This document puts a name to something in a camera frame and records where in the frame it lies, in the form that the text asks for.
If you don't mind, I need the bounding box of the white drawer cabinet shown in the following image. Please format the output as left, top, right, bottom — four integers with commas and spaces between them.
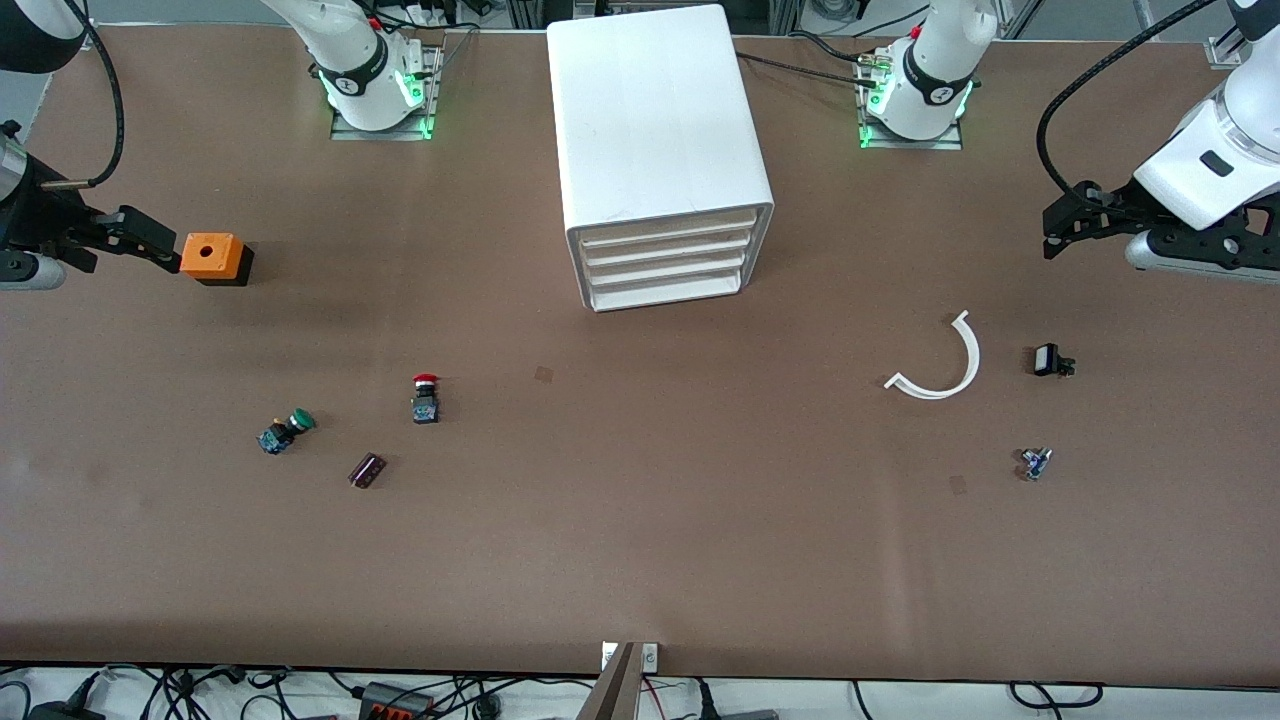
548, 4, 776, 313

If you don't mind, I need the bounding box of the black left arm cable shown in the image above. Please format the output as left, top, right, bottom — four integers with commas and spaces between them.
1036, 0, 1221, 201

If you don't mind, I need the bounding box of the orange box with hole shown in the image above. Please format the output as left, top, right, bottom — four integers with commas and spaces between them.
180, 232, 254, 288

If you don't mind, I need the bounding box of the wooden post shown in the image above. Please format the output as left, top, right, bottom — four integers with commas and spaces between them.
575, 642, 641, 720

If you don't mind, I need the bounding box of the black looped cable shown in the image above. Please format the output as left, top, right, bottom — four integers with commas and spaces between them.
1008, 681, 1107, 710

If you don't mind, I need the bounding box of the white curved plastic strip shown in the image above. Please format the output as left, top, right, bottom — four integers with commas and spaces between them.
884, 310, 982, 401

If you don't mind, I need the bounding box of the black orange power strip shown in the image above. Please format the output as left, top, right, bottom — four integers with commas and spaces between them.
360, 682, 438, 720

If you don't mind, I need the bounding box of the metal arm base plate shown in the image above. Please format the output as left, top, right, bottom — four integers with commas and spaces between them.
330, 45, 443, 142
858, 50, 966, 152

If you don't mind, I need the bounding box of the white plastic drawer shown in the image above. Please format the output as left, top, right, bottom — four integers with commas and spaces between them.
586, 253, 753, 287
590, 270, 747, 307
582, 235, 759, 269
572, 208, 769, 249

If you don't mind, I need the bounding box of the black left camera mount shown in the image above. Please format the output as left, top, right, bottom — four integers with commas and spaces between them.
1148, 212, 1280, 276

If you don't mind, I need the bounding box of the green push button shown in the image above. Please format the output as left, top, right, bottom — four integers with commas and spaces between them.
257, 408, 317, 456

